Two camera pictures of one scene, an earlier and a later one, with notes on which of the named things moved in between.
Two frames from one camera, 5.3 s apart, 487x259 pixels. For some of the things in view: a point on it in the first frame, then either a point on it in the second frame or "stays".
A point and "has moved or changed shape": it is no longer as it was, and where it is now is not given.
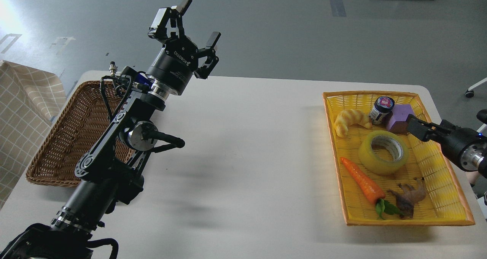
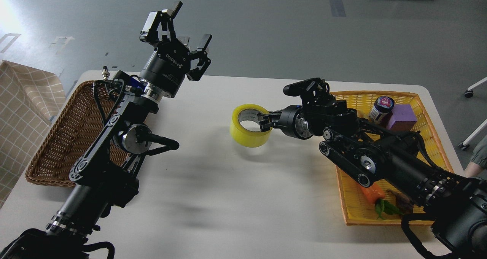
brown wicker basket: x=83 y=119 stays
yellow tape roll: x=392 y=140 has moved or changed shape
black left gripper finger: x=157 y=29 → x=159 y=26
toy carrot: x=373 y=193 stays
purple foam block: x=398 y=123 stays
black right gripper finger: x=426 y=131 → x=268 y=119
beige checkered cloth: x=29 y=97 stays
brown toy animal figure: x=405 y=202 stays
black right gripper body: x=453 y=139 → x=293 y=121
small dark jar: x=382 y=110 stays
